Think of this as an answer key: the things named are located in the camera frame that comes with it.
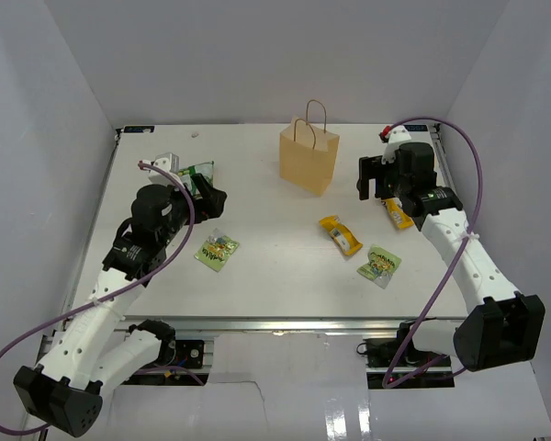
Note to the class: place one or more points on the brown paper bag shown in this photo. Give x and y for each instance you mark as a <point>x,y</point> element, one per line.
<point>307,154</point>

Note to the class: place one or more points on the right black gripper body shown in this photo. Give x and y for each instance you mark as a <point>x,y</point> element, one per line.
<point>386,175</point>

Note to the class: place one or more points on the front aluminium rail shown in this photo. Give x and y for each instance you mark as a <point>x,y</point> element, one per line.
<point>282,325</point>

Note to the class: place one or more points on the green candy packet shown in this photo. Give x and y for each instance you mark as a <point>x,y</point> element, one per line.
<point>380,267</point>
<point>216,250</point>

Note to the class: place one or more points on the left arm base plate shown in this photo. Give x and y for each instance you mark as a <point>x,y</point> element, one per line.
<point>182,365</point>

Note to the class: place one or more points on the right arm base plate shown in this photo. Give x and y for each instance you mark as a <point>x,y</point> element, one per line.
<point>378,353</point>

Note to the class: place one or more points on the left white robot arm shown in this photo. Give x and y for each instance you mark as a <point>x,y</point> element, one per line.
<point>67,386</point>

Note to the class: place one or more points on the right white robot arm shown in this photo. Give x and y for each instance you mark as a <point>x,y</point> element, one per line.
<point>502,325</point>

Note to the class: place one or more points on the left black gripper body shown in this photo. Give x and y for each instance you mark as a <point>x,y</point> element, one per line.
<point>206,208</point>

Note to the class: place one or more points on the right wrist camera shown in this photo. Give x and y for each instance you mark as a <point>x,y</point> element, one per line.
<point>393,138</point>

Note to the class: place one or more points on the yellow snack bar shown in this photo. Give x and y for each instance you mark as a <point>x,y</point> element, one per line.
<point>400,219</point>
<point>341,235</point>

